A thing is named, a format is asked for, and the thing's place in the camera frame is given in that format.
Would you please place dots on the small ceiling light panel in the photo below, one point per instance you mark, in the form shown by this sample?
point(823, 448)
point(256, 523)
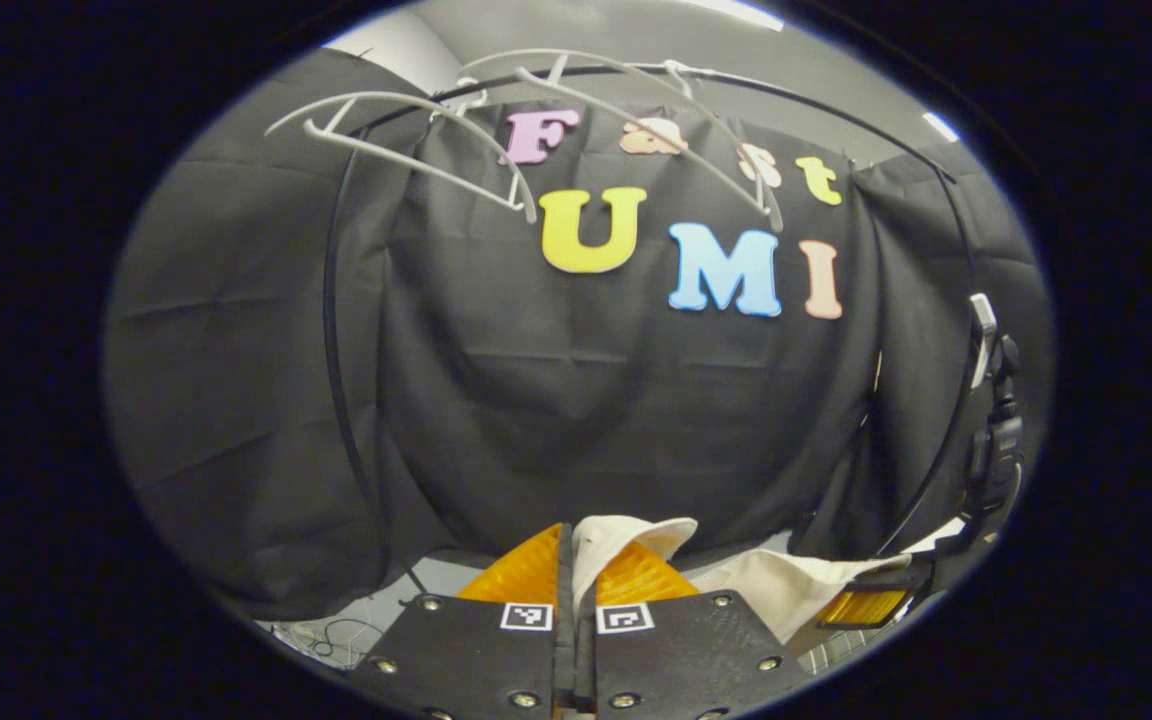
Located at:
point(941, 127)

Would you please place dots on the cream jacket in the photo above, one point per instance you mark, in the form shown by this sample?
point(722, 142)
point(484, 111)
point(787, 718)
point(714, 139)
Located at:
point(786, 590)

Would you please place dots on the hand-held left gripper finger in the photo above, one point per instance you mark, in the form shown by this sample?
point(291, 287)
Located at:
point(586, 660)
point(565, 580)

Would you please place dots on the large ceiling light panel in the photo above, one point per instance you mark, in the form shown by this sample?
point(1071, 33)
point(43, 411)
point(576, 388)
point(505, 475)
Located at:
point(736, 12)

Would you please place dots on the black clothes rack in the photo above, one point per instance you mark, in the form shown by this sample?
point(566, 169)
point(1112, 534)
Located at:
point(328, 330)

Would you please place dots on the white plastic clothes hanger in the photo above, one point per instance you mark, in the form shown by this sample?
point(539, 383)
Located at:
point(636, 115)
point(416, 160)

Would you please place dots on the black backdrop cloth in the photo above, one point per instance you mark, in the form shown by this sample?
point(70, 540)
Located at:
point(536, 400)

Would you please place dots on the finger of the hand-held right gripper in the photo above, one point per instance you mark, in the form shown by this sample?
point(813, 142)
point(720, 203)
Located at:
point(866, 605)

